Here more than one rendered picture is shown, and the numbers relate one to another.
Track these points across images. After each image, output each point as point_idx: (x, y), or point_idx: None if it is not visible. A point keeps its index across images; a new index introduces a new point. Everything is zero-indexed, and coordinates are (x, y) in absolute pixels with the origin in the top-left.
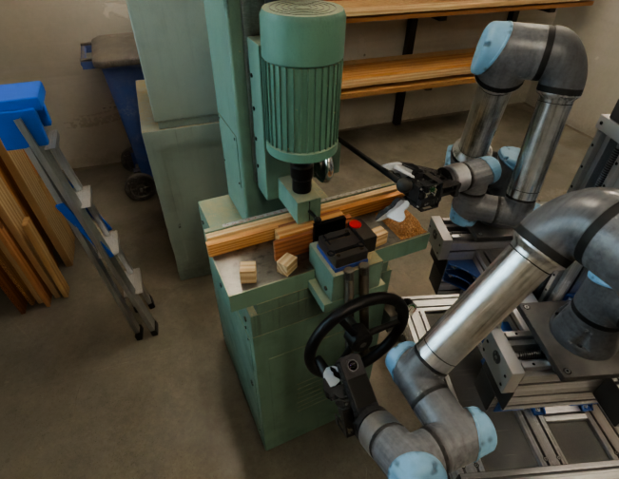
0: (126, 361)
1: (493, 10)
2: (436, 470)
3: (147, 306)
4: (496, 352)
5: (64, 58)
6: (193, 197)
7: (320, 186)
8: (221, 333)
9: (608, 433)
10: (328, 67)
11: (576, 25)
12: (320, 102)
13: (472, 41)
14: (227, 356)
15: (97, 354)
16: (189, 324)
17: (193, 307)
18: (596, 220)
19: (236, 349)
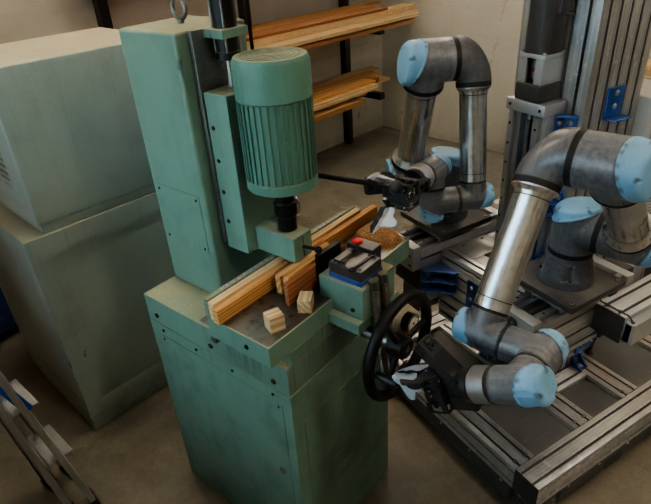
0: None
1: (331, 41)
2: (547, 369)
3: (66, 478)
4: (511, 317)
5: None
6: (96, 310)
7: None
8: (184, 466)
9: (607, 379)
10: (307, 100)
11: (404, 42)
12: (305, 132)
13: (314, 75)
14: (207, 488)
15: None
16: (137, 474)
17: (131, 453)
18: (569, 148)
19: (236, 454)
